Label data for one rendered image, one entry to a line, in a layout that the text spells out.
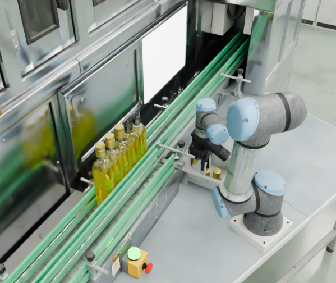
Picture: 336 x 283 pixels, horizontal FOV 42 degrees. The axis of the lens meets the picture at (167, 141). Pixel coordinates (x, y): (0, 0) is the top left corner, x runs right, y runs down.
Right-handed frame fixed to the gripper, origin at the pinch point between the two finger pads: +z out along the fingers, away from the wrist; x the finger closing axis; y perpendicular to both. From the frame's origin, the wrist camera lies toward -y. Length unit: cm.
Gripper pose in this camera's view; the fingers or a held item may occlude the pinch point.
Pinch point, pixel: (206, 171)
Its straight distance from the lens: 188.9
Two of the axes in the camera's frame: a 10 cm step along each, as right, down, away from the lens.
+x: -4.5, 5.6, -7.0
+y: -9.0, -2.8, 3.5
